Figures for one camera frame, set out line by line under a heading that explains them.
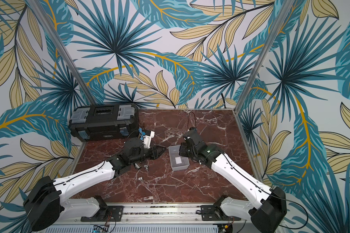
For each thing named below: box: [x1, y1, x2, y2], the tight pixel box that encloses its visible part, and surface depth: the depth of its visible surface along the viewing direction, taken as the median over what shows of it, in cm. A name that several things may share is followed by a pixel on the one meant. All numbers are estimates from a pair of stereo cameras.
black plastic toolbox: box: [68, 103, 139, 143], surface depth 94 cm
